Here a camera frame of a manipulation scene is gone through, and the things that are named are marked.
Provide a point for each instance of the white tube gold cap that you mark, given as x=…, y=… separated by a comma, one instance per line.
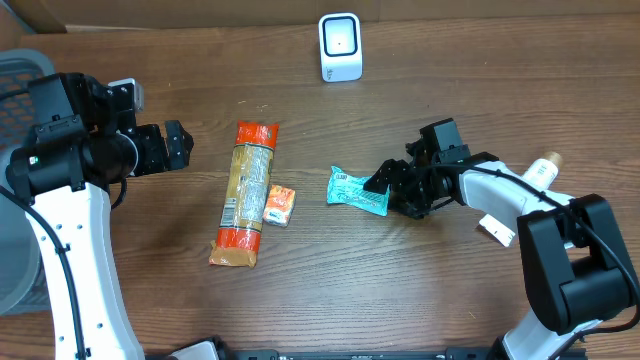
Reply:
x=542, y=173

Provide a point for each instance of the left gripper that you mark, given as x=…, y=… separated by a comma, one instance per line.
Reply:
x=161, y=158

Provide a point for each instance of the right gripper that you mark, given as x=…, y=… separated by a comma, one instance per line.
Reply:
x=396, y=172

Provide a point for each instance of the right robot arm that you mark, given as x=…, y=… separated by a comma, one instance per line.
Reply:
x=576, y=267

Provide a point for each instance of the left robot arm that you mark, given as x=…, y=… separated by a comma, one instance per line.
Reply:
x=86, y=139

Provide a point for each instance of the orange noodle package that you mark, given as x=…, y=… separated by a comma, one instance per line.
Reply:
x=240, y=228

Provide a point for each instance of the white barcode scanner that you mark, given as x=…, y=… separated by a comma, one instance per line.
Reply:
x=340, y=47

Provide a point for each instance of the teal snack packet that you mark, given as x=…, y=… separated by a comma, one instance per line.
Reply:
x=349, y=190

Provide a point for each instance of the dark grey plastic basket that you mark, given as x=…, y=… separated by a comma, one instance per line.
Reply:
x=23, y=281

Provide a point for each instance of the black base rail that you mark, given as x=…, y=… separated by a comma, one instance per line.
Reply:
x=215, y=348

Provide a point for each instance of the small orange snack packet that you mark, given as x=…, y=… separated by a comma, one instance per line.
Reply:
x=279, y=205

